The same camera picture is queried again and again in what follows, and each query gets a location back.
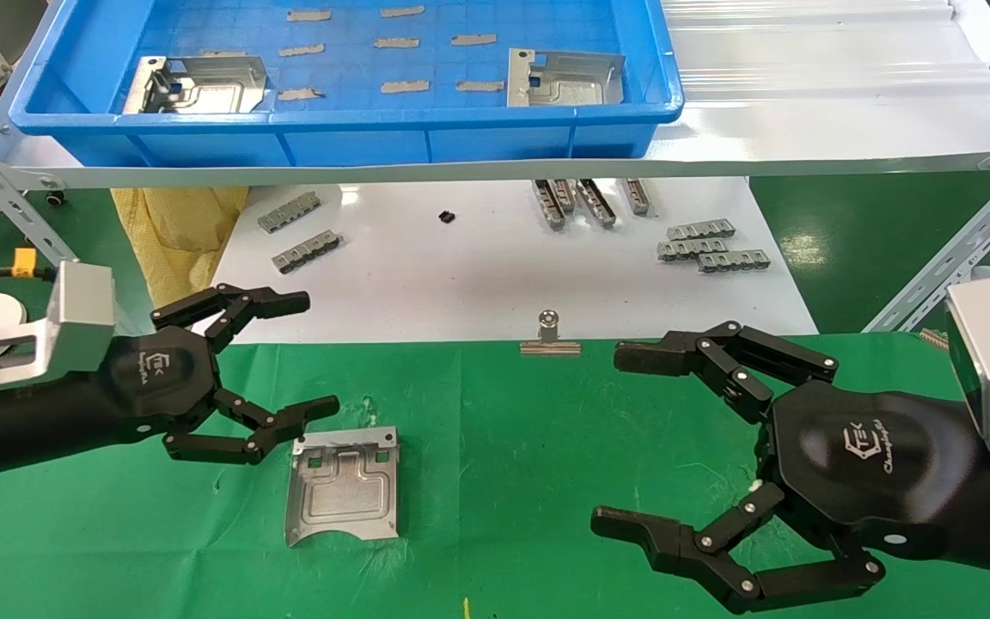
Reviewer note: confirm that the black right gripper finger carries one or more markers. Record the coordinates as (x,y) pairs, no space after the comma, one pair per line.
(718,559)
(718,357)

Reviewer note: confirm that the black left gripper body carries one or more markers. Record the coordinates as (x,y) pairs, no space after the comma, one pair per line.
(164,378)

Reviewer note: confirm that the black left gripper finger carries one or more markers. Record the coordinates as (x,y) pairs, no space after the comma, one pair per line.
(237,305)
(263,425)

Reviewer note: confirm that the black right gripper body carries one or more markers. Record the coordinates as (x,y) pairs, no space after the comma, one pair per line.
(864,464)

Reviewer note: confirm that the stamped sheet metal part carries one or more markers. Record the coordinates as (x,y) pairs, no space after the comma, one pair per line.
(345,490)
(564,82)
(203,90)

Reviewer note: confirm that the grey metal connector block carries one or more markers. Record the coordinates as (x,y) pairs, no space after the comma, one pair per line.
(289,212)
(688,249)
(549,206)
(306,251)
(565,193)
(638,196)
(736,261)
(701,229)
(596,204)

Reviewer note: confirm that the yellow cloth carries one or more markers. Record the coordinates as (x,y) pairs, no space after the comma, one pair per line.
(177,241)

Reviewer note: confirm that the blue plastic bin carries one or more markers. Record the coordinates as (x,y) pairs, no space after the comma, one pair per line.
(357,142)

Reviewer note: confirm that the grey tape strip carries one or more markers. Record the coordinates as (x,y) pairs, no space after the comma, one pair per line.
(401,11)
(479,85)
(300,94)
(396,42)
(308,15)
(302,50)
(473,39)
(405,86)

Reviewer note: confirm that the perforated steel angle brace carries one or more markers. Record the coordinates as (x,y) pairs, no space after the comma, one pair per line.
(959,249)
(22,206)

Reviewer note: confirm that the green table cloth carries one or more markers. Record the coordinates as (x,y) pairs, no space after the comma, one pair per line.
(504,447)

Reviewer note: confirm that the white shelf board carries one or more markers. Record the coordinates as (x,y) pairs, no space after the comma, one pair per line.
(804,129)

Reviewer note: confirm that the clear corrugated plastic sheet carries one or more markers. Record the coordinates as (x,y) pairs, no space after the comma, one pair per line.
(804,52)

